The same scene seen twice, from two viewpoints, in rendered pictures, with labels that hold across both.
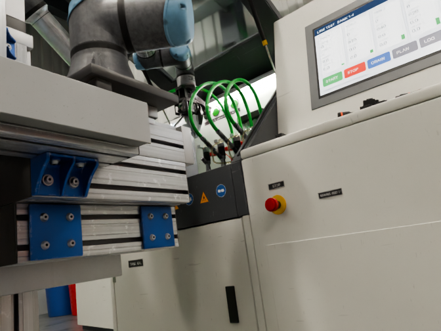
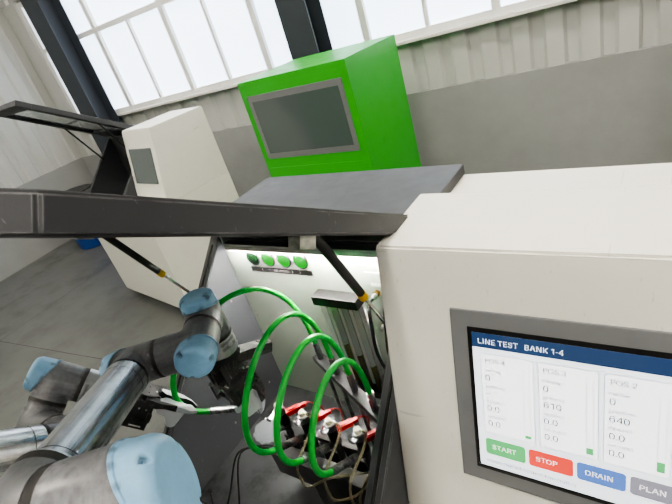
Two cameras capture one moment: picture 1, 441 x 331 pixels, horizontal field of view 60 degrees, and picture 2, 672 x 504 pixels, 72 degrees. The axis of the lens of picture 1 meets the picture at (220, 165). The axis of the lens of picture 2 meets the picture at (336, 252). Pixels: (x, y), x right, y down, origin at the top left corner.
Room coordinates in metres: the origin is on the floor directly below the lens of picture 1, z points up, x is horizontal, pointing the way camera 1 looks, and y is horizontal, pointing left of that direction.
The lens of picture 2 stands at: (0.61, -0.23, 1.95)
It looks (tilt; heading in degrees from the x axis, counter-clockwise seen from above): 27 degrees down; 1
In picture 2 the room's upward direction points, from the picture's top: 18 degrees counter-clockwise
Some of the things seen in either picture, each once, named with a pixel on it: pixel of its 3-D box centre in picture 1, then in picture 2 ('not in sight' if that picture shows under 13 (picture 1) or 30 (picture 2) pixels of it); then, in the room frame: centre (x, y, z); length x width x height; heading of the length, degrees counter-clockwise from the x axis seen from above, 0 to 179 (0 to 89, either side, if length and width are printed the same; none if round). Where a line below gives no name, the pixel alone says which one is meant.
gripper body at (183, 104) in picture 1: (187, 101); (231, 373); (1.46, 0.10, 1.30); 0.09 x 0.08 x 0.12; 141
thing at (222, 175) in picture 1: (168, 207); not in sight; (1.32, 0.20, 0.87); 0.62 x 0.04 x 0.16; 51
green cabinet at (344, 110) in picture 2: not in sight; (341, 154); (4.60, -0.46, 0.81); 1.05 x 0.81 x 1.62; 51
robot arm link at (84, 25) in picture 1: (100, 27); not in sight; (0.74, 0.22, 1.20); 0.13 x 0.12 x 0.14; 90
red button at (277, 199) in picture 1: (273, 204); not in sight; (1.01, -0.13, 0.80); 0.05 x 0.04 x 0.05; 51
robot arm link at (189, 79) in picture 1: (186, 83); (220, 344); (1.46, 0.09, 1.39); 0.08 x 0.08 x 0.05
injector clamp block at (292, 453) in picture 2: not in sight; (339, 474); (1.43, -0.04, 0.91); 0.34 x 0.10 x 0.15; 51
